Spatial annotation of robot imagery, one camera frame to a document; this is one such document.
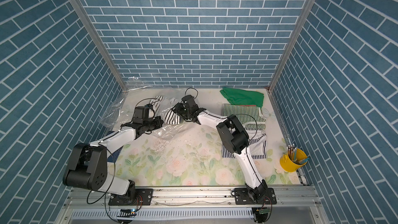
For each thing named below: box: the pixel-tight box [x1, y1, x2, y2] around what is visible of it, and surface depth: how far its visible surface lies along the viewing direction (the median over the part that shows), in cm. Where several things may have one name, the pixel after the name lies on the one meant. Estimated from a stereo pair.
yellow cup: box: [279, 148, 308, 173], surface depth 80 cm
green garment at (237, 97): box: [219, 87, 265, 108], surface depth 115 cm
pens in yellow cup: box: [286, 143, 310, 165], surface depth 76 cm
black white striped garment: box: [149, 95, 181, 125], surface depth 98 cm
